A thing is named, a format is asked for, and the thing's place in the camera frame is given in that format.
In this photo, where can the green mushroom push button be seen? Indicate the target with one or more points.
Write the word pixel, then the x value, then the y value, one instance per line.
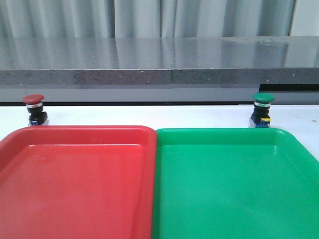
pixel 260 115

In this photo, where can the grey pleated curtain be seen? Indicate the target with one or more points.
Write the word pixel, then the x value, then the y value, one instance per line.
pixel 145 18

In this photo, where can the grey granite counter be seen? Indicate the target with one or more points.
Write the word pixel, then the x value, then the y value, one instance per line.
pixel 221 70

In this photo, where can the red mushroom push button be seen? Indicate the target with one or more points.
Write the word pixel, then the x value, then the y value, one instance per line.
pixel 34 105

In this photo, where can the red plastic tray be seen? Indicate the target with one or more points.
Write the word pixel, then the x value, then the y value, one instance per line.
pixel 77 182

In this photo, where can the green plastic tray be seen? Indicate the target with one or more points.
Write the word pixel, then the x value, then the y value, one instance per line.
pixel 234 183

